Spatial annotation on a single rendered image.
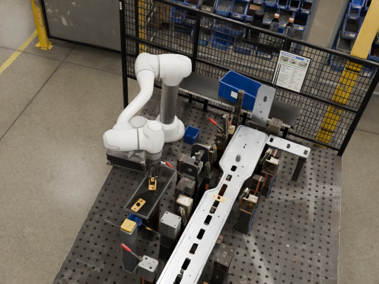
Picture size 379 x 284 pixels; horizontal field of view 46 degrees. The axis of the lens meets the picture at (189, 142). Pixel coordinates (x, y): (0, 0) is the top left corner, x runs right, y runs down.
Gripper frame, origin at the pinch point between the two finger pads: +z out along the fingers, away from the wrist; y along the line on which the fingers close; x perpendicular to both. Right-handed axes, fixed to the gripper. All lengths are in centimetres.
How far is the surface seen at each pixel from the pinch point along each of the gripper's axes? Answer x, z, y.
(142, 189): -0.1, 9.2, -5.5
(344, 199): 82, 125, 171
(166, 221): -17.4, 14.0, 8.2
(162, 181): 5.4, 9.2, 5.6
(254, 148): 48, 25, 66
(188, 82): 110, 23, 23
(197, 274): -42, 25, 25
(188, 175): 16.5, 16.6, 21.1
